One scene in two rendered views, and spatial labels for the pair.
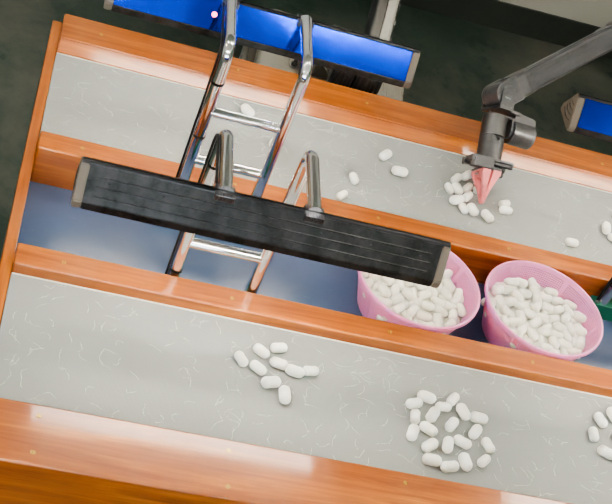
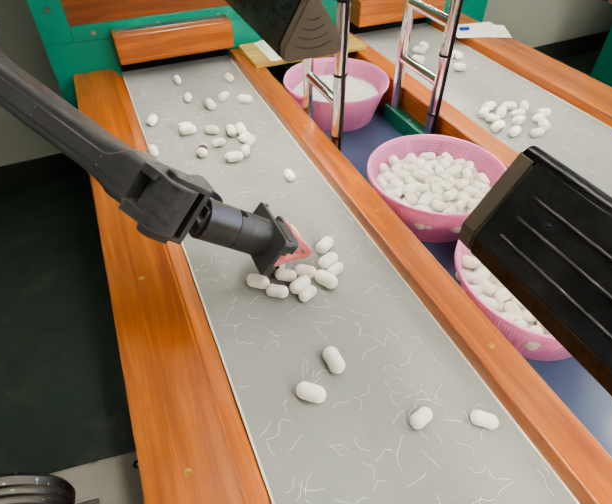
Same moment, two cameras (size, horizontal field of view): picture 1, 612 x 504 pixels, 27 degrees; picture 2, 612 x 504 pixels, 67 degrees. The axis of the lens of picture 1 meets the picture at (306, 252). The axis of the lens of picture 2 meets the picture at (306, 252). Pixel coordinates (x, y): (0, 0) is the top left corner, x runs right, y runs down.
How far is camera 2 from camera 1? 2.61 m
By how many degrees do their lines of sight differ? 66
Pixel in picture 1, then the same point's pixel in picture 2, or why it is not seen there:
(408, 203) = (386, 332)
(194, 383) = not seen: outside the picture
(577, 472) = (583, 138)
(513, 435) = (609, 173)
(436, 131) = (188, 336)
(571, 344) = (445, 157)
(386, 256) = not seen: outside the picture
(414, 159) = (270, 354)
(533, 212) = not seen: hidden behind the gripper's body
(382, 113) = (202, 431)
